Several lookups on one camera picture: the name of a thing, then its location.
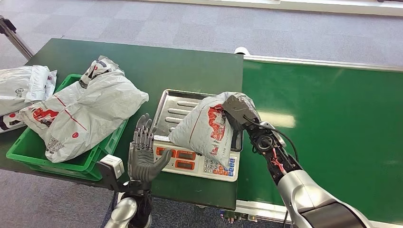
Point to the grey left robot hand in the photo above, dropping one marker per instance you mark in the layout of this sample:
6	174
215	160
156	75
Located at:
143	163

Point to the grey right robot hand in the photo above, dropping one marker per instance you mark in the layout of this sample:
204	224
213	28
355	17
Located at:
237	110

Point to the small grey mailer package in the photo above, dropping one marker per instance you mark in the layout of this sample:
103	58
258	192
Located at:
198	132

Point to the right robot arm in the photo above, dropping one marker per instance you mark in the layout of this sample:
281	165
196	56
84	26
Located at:
305	195

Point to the electronic weighing scale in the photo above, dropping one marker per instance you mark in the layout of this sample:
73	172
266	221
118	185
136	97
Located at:
179	110

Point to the large grey mailer package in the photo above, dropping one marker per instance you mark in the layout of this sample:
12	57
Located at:
94	107

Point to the grey package with black print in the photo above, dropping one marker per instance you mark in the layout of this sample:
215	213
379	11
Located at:
97	69

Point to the green plastic basket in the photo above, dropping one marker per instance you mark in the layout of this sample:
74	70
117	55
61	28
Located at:
31	151

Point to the package with black-red print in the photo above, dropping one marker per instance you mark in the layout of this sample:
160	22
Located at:
8	121

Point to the white mailer package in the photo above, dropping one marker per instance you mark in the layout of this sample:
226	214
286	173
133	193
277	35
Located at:
19	85

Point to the white conveyor roller end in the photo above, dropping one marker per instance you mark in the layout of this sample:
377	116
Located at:
241	50

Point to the green conveyor belt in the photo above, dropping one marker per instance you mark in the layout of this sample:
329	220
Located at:
330	132

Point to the green terminal block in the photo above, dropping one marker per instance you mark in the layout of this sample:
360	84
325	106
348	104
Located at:
239	216

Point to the metal stand leg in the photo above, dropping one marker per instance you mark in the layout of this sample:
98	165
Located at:
15	39

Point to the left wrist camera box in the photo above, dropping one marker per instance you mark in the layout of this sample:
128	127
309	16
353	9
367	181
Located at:
112	165

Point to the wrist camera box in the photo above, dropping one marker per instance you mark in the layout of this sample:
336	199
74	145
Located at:
236	141
112	165

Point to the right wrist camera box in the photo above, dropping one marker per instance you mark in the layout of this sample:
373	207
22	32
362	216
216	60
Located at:
236	141

